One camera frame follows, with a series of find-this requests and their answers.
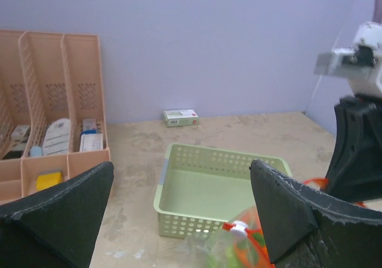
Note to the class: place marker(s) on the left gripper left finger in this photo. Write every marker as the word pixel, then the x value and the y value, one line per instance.
pixel 58 226

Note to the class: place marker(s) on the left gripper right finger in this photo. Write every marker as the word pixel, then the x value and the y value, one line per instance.
pixel 304 227

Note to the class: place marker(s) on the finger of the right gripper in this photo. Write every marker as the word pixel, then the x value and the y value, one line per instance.
pixel 354 173

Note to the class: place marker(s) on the orange toy fruit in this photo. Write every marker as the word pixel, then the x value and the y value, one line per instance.
pixel 252 251

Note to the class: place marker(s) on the green toy lime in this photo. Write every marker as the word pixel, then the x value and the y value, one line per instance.
pixel 220 251

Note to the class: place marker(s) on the yellow block in organizer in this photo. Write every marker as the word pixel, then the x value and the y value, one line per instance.
pixel 48 180

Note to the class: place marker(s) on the white tube in organizer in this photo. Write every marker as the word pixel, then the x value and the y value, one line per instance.
pixel 57 137

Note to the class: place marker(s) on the white blue box in organizer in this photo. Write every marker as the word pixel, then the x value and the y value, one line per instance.
pixel 91 137

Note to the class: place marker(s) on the small items in organizer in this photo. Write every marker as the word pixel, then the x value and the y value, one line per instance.
pixel 18 142

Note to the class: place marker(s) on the pink desk organizer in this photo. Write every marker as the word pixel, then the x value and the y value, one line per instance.
pixel 46 77

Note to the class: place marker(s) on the green plastic basket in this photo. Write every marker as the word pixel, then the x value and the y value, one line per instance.
pixel 200 188

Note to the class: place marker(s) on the small white green box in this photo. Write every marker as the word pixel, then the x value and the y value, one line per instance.
pixel 180 118

